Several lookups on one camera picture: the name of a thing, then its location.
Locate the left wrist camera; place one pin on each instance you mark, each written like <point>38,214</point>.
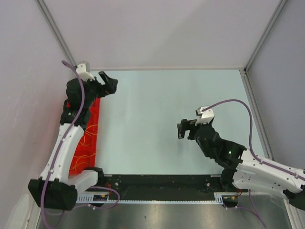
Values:
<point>83,70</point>

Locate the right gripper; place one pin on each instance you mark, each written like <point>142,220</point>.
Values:
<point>186,125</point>

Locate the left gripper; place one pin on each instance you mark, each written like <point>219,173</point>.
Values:
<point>104,90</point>

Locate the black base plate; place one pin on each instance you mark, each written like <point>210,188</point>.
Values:
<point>166,187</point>

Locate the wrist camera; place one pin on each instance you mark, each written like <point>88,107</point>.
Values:
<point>83,70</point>
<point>205,115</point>

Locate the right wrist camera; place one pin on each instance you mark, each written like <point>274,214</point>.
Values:
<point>205,115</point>

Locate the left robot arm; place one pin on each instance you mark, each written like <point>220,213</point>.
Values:
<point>55,189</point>

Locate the red plastic bin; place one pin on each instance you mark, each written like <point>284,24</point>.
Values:
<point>85,153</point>

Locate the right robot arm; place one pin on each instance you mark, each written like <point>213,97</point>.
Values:
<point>244,170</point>

